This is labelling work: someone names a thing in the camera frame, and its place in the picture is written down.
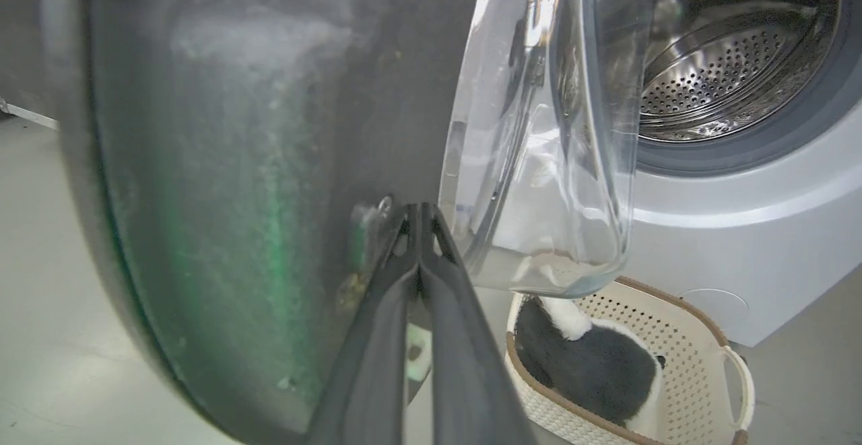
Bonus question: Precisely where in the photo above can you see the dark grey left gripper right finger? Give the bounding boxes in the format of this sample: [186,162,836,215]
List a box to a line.
[420,203,537,445]

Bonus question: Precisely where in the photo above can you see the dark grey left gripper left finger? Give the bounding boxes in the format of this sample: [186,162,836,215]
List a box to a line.
[304,203,422,445]

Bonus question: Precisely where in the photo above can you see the washing machine door with glass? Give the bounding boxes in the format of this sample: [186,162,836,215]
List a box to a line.
[39,0,654,445]

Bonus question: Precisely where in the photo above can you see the white front-load washing machine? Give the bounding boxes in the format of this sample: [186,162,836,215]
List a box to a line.
[618,0,862,348]

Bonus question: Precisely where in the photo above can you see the black and white plush toy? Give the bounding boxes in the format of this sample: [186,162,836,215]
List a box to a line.
[515,295,667,440]

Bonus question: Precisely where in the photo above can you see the cream perforated laundry basket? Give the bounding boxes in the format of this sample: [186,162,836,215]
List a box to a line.
[505,276,756,445]

